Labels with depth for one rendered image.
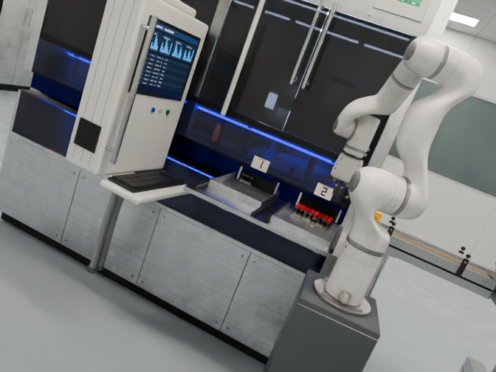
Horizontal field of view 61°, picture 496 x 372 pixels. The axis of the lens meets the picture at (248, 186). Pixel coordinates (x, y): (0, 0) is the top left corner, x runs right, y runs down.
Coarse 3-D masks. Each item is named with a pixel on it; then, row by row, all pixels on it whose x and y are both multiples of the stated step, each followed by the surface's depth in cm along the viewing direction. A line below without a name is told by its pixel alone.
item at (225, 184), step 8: (224, 176) 208; (232, 176) 221; (216, 184) 191; (224, 184) 205; (232, 184) 211; (240, 184) 216; (224, 192) 190; (232, 192) 189; (240, 192) 201; (248, 192) 207; (256, 192) 212; (264, 192) 218; (240, 200) 188; (248, 200) 187; (256, 200) 186; (264, 200) 190; (256, 208) 186
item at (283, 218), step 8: (280, 208) 187; (288, 208) 205; (272, 216) 173; (280, 216) 187; (288, 216) 191; (280, 224) 172; (288, 224) 171; (296, 224) 184; (304, 224) 189; (296, 232) 171; (304, 232) 169; (312, 232) 181; (320, 232) 186; (328, 232) 190; (336, 232) 184; (312, 240) 169; (320, 240) 168; (328, 240) 180
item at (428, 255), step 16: (384, 224) 209; (400, 240) 205; (416, 240) 205; (400, 256) 206; (416, 256) 203; (432, 256) 201; (448, 256) 209; (464, 256) 205; (432, 272) 202; (448, 272) 200; (464, 272) 198; (480, 272) 201; (464, 288) 199; (480, 288) 197
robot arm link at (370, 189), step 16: (352, 176) 125; (368, 176) 119; (384, 176) 120; (400, 176) 123; (352, 192) 123; (368, 192) 119; (384, 192) 119; (400, 192) 120; (368, 208) 120; (384, 208) 122; (352, 224) 130; (368, 224) 122; (352, 240) 127; (368, 240) 123; (384, 240) 124
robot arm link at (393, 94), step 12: (384, 84) 144; (396, 84) 138; (372, 96) 150; (384, 96) 143; (396, 96) 141; (348, 108) 152; (360, 108) 148; (372, 108) 147; (384, 108) 145; (396, 108) 146; (336, 120) 158; (348, 120) 152; (336, 132) 158; (348, 132) 156
